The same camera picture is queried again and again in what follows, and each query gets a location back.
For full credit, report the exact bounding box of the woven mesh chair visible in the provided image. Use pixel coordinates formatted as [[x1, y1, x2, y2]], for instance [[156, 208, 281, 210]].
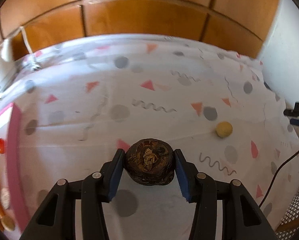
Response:
[[275, 190, 299, 240]]

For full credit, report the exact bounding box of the pink shallow tray box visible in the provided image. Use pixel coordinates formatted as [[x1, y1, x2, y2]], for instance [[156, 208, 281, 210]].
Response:
[[0, 103, 30, 232]]

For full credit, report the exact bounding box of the red cherry tomato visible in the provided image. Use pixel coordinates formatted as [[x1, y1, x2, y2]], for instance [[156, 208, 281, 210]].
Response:
[[0, 138, 5, 154]]

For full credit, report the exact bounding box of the patterned white tablecloth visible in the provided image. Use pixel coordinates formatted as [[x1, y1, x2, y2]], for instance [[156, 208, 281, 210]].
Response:
[[0, 35, 299, 239]]

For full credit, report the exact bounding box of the white ceramic electric kettle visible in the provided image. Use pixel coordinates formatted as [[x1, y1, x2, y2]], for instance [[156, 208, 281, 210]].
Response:
[[0, 38, 17, 94]]

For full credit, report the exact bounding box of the black cable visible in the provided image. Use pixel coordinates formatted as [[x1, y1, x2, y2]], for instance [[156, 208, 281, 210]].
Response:
[[258, 138, 299, 208]]

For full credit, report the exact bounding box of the white kettle power cord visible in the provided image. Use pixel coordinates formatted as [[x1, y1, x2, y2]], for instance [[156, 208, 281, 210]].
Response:
[[12, 26, 43, 71]]

